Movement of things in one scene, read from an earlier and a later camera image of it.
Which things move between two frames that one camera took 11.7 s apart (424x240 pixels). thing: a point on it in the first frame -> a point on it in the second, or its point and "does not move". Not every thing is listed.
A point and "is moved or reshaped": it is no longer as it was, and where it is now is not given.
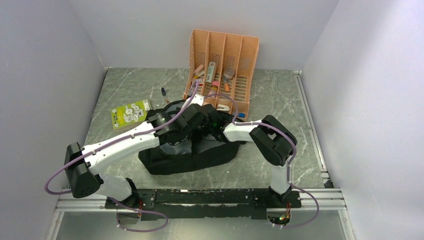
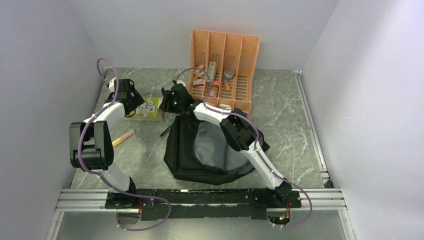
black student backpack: (197, 150) is moved or reshaped
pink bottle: (213, 89) does not move
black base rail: (236, 203) does not move
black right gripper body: (210, 127) -> (170, 104)
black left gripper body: (179, 109) -> (136, 100)
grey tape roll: (229, 72) does not move
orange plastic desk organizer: (222, 64) does not move
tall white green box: (211, 72) does not move
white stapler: (222, 107) does not move
